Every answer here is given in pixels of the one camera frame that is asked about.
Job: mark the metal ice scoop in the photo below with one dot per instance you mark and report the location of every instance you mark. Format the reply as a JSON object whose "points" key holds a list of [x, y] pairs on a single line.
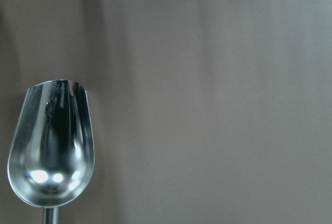
{"points": [[51, 159]]}

